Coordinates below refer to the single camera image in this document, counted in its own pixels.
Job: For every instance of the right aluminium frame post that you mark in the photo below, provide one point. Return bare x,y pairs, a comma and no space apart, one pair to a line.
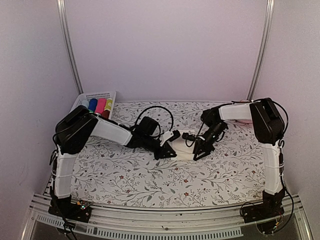
268,17

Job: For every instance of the pink rolled towel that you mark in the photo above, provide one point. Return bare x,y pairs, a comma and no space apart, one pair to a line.
100,107

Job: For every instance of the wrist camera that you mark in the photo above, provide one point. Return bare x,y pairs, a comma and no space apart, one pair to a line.
190,137
169,136

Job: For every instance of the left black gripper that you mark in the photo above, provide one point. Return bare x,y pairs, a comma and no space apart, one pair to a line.
163,152

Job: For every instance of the floral tablecloth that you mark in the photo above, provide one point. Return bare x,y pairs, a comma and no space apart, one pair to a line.
241,167

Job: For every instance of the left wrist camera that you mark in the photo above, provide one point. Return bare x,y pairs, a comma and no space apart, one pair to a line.
169,136

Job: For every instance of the dark blue rolled towel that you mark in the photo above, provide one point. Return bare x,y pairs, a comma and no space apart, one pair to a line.
92,105

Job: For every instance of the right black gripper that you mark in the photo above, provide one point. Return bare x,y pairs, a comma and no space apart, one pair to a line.
199,143

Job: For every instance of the aluminium frame post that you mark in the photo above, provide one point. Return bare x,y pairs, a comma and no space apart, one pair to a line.
62,13
268,17

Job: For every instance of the left aluminium frame post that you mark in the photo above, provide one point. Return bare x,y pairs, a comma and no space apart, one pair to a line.
62,13

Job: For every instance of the pink plate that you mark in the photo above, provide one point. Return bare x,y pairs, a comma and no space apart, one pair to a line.
244,121

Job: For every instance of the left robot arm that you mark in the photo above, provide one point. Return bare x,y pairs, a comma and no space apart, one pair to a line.
73,132

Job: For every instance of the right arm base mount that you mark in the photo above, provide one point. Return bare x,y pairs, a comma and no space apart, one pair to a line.
270,208

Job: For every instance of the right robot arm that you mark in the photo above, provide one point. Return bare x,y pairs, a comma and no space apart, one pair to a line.
269,129

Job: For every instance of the yellow-green dotted rolled towel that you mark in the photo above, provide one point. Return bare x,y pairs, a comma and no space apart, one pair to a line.
108,104

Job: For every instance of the front aluminium rail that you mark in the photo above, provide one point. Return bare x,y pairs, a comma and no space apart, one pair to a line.
111,222

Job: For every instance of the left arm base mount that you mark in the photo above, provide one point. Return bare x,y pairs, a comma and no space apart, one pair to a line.
70,211

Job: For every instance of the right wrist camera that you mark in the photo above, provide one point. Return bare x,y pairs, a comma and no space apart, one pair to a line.
190,137

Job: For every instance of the maroon rolled towel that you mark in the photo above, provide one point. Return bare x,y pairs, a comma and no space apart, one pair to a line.
105,114

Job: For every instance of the light blue rolled towel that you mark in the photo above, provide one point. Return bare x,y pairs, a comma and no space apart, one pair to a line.
85,103

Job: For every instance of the cream white towel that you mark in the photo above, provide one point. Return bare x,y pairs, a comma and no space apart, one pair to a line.
183,152

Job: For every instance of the white plastic basket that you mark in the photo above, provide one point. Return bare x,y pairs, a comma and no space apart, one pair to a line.
96,95

